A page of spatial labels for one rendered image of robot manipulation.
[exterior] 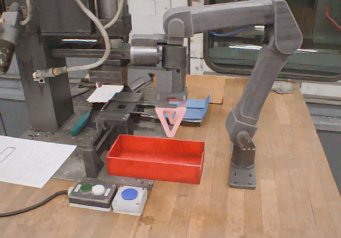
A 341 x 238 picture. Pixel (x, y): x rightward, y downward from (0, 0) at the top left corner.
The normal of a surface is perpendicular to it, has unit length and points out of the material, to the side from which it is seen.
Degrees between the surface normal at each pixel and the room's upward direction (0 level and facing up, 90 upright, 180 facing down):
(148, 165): 90
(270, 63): 101
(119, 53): 90
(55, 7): 90
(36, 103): 90
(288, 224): 0
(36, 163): 1
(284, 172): 0
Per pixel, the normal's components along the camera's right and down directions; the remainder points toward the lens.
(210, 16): 0.16, 0.38
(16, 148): -0.02, -0.88
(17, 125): -0.25, 0.44
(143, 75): -0.08, 0.27
